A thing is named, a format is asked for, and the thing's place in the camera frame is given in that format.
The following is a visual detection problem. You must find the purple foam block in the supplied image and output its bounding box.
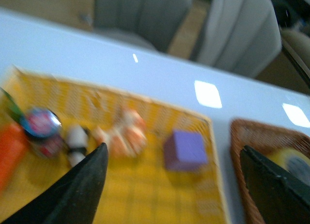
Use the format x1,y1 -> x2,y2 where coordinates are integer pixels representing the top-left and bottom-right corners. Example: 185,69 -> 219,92
163,130 -> 208,172

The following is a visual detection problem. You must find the grey upholstered chair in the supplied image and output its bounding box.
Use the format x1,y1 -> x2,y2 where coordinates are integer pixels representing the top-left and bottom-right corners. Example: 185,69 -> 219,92
190,0 -> 282,78
93,0 -> 192,52

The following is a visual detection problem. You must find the left grey upholstered chair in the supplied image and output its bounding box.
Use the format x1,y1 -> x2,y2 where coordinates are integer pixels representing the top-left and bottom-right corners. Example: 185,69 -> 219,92
93,0 -> 192,52

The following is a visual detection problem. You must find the yellow wicker basket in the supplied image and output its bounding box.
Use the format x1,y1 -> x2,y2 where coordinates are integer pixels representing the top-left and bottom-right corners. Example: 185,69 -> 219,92
0,66 -> 231,224

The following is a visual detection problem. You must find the small printed can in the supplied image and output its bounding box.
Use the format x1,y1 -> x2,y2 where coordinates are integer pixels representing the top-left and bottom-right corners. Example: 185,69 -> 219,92
20,107 -> 63,158

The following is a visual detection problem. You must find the orange white shrimp toy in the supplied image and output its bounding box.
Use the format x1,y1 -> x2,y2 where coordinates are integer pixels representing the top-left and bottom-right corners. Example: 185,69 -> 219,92
92,108 -> 147,159

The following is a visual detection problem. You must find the brown wicker basket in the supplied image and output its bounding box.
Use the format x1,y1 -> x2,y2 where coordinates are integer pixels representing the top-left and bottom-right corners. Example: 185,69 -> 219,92
230,119 -> 310,224

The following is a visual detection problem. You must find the orange carrot toy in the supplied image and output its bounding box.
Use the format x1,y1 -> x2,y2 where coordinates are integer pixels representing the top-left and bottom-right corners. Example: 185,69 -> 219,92
0,123 -> 28,193

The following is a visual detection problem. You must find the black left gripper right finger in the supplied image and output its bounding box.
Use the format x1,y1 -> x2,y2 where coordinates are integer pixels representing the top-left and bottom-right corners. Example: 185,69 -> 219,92
240,145 -> 310,224

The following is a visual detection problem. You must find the black white panda toy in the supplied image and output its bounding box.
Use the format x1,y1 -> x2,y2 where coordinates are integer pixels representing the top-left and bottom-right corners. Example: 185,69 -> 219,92
65,125 -> 90,168

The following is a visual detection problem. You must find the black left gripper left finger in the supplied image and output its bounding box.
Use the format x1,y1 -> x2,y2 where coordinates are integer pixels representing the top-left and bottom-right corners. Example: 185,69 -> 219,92
3,143 -> 109,224

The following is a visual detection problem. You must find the yellow tape roll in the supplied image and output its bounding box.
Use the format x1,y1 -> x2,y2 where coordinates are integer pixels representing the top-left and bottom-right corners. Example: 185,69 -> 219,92
267,148 -> 310,186

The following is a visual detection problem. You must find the right grey upholstered chair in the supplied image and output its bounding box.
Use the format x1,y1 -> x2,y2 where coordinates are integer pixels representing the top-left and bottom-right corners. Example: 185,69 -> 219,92
190,0 -> 282,78

